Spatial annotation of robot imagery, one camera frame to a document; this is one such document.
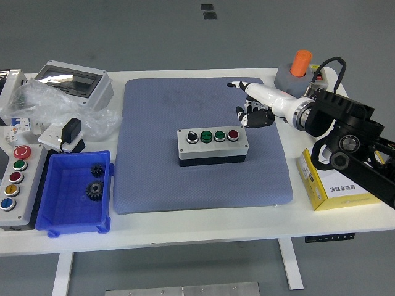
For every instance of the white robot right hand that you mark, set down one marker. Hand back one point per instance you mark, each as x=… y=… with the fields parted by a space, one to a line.
x=271 y=97

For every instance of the four-button grey control box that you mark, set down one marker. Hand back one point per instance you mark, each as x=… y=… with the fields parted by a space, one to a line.
x=213 y=149

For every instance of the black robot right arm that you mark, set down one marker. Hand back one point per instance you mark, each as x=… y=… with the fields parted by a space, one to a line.
x=339 y=108

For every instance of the five-button grey control box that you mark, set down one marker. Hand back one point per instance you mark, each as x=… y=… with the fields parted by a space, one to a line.
x=26 y=179

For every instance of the orange cylinder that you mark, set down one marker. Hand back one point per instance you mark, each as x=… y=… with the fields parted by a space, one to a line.
x=301 y=63

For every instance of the dark floor plate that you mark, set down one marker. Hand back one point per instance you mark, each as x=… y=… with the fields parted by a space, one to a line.
x=210 y=16
x=206 y=7

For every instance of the white and yellow carton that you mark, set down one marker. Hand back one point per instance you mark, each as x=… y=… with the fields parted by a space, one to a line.
x=339 y=197

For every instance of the grey-blue table mat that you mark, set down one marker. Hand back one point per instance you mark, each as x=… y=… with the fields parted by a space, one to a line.
x=148 y=123

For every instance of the black table control panel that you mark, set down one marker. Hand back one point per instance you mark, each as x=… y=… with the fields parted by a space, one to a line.
x=327 y=238

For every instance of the white table leg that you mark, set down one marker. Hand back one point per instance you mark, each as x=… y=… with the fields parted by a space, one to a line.
x=63 y=274
x=291 y=265

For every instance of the small black gear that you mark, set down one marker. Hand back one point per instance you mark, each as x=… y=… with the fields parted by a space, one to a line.
x=97 y=170

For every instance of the large black gear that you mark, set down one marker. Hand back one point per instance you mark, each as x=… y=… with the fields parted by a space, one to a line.
x=92 y=192

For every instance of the black power adapter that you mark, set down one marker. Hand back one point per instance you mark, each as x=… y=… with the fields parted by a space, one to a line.
x=71 y=129

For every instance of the grey metal plate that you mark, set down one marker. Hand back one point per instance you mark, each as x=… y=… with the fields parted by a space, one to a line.
x=185 y=290

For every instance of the clear plastic bag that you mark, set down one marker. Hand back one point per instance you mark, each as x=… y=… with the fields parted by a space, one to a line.
x=52 y=103

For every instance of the blue plastic bin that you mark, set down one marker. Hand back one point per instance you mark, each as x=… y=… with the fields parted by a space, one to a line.
x=71 y=212

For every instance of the white circuit breaker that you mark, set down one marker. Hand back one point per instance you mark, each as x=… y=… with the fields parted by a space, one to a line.
x=17 y=124

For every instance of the grey switch box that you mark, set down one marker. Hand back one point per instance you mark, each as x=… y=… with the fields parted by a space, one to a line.
x=285 y=81

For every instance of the grey enclosure with clear lid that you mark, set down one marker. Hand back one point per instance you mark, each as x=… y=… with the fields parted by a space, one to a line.
x=98 y=92

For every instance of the white wall socket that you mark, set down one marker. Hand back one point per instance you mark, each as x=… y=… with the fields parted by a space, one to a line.
x=49 y=135

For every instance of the white plastic enclosure box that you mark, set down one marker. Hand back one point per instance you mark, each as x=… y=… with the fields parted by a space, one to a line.
x=10 y=89

